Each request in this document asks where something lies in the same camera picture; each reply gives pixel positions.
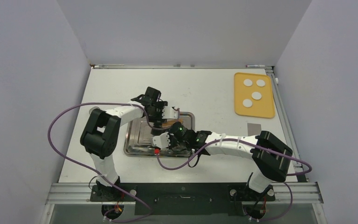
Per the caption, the stainless steel tray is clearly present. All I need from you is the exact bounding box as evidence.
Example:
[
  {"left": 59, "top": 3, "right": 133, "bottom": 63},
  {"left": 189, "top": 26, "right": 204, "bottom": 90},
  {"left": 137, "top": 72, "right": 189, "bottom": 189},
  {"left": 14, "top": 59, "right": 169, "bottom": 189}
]
[{"left": 124, "top": 118, "right": 190, "bottom": 157}]

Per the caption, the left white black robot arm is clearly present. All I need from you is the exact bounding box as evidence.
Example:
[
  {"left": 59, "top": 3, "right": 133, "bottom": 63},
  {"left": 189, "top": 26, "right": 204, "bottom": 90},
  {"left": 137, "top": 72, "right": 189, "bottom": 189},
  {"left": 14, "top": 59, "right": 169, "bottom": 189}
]
[{"left": 80, "top": 87, "right": 179, "bottom": 201}]

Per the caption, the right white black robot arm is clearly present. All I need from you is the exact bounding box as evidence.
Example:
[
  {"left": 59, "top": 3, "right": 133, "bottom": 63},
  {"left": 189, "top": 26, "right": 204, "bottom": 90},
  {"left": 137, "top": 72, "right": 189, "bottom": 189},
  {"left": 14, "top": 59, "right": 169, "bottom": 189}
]
[{"left": 168, "top": 122, "right": 293, "bottom": 200}]

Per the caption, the white dough disc lower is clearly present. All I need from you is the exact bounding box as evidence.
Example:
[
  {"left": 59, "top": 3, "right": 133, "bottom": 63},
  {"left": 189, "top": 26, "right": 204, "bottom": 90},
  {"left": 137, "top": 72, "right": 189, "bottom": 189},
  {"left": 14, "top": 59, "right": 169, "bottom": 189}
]
[{"left": 242, "top": 99, "right": 253, "bottom": 108}]

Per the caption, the white dough disc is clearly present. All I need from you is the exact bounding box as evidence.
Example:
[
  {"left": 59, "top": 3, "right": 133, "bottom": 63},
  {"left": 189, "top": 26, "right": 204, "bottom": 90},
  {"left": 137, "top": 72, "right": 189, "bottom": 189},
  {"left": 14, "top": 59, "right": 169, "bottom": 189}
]
[
  {"left": 251, "top": 91, "right": 262, "bottom": 100},
  {"left": 256, "top": 79, "right": 266, "bottom": 87},
  {"left": 242, "top": 99, "right": 253, "bottom": 108},
  {"left": 243, "top": 79, "right": 253, "bottom": 87}
]

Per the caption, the white dough disc middle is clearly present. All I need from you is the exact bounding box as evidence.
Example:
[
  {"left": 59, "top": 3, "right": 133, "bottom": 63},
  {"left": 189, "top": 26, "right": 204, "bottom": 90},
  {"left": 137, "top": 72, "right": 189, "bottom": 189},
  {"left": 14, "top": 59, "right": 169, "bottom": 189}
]
[{"left": 251, "top": 91, "right": 262, "bottom": 100}]

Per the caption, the white dough disc upper left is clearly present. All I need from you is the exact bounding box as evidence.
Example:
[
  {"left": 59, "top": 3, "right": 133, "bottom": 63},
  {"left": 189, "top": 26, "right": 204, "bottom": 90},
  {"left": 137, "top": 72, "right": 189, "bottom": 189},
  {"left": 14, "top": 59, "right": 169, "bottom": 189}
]
[{"left": 243, "top": 79, "right": 253, "bottom": 87}]

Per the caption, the white dough disc upper right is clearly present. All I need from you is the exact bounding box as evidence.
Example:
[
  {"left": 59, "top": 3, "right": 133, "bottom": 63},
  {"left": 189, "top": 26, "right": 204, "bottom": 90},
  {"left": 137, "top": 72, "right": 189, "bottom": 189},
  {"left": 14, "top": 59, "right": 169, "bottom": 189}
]
[{"left": 256, "top": 79, "right": 266, "bottom": 87}]

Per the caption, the yellow plastic tray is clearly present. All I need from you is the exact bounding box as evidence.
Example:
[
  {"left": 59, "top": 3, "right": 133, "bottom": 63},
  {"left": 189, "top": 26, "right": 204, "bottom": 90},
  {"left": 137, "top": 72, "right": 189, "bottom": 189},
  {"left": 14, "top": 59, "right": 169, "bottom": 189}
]
[{"left": 234, "top": 72, "right": 275, "bottom": 119}]

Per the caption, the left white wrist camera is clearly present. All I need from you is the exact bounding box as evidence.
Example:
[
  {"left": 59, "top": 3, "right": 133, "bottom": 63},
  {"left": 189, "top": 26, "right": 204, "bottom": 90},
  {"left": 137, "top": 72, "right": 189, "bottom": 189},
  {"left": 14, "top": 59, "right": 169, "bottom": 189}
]
[{"left": 162, "top": 105, "right": 180, "bottom": 119}]

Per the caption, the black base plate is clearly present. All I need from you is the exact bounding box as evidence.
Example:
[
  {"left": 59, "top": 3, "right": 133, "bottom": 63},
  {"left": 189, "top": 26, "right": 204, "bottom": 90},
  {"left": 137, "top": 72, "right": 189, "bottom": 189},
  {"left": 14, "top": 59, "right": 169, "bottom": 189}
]
[{"left": 90, "top": 182, "right": 275, "bottom": 216}]

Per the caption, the aluminium back rail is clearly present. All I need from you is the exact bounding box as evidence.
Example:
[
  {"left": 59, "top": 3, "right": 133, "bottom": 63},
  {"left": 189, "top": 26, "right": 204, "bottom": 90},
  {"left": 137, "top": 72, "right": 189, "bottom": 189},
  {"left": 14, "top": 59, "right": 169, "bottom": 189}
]
[{"left": 90, "top": 64, "right": 274, "bottom": 70}]

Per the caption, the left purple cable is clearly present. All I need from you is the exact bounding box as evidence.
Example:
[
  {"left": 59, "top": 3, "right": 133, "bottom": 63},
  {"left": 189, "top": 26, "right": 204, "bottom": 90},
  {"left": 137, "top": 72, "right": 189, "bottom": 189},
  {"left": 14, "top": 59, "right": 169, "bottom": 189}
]
[{"left": 47, "top": 102, "right": 181, "bottom": 223}]

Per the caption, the aluminium front rail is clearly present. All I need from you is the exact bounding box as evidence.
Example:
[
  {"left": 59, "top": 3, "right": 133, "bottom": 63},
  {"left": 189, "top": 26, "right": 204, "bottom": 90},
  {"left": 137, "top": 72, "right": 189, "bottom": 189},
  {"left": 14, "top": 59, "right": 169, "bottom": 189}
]
[{"left": 46, "top": 182, "right": 324, "bottom": 204}]

